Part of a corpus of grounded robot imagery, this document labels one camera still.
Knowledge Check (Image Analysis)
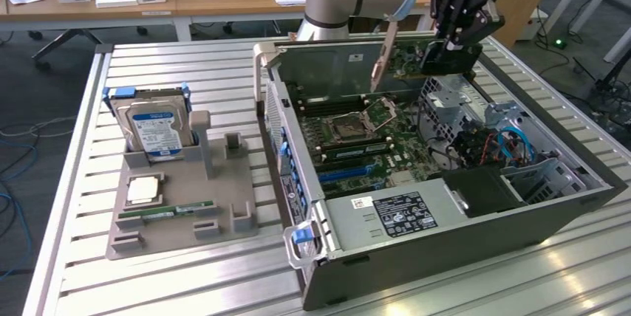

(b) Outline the graphics card with metal bracket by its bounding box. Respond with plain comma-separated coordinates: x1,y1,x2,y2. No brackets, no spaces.
368,20,482,92

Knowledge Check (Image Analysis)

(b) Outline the black plastic shroud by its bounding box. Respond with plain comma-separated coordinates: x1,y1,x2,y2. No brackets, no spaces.
440,165,529,220

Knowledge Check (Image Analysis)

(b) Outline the CPU socket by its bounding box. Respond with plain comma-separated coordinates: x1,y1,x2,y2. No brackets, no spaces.
330,112,376,143

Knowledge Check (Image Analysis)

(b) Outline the white floor cable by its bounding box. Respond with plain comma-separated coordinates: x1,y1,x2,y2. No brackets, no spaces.
0,115,76,139

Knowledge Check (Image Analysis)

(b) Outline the white table leg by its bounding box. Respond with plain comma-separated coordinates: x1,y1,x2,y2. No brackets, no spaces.
603,26,631,63

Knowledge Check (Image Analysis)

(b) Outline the red wire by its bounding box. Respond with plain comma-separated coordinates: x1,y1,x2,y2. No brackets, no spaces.
481,134,496,165

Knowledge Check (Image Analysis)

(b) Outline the metal socket cover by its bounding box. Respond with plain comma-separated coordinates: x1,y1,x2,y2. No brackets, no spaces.
362,96,401,133

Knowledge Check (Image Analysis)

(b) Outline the grey power supply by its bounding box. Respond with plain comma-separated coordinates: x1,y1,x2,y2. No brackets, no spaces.
322,178,469,251

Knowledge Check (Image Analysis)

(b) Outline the grey open PC case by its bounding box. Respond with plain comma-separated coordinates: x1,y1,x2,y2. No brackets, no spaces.
250,33,629,312

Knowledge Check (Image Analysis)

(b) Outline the black wire bundle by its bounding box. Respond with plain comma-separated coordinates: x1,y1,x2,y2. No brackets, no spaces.
426,128,489,169

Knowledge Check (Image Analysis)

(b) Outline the silver CPU chip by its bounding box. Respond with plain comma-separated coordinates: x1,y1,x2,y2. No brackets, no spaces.
125,178,161,206

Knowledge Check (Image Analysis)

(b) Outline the hard disk with blue caddy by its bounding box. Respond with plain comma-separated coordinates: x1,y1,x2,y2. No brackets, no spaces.
100,86,194,165

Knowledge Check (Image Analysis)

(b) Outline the silver chipset heat sink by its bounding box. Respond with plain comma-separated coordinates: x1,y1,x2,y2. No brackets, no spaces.
386,171,418,187

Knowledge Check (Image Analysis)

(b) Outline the grey parts rack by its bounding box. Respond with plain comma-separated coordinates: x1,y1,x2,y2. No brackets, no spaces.
104,110,260,262

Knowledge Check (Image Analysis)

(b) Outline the silver disk bay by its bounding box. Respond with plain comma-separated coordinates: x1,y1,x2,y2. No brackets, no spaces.
417,72,496,136
500,157,592,205

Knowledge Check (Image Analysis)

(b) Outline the black chair base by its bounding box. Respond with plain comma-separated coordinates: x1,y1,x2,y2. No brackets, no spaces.
29,27,104,70

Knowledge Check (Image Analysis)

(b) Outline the white box with red button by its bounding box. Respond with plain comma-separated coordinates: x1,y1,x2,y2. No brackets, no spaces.
524,16,541,42

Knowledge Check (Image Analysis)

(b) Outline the blue wire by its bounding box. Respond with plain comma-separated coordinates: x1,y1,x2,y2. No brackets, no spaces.
493,128,537,166

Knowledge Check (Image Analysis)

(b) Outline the green RAM stick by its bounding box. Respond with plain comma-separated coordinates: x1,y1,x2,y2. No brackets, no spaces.
322,141,389,159
118,201,217,221

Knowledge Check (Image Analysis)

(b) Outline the blue case latch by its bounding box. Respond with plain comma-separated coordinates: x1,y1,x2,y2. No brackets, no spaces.
290,230,316,246

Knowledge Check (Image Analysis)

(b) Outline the blue floor cable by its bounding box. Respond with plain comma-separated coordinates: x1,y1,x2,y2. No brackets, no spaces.
0,137,40,278

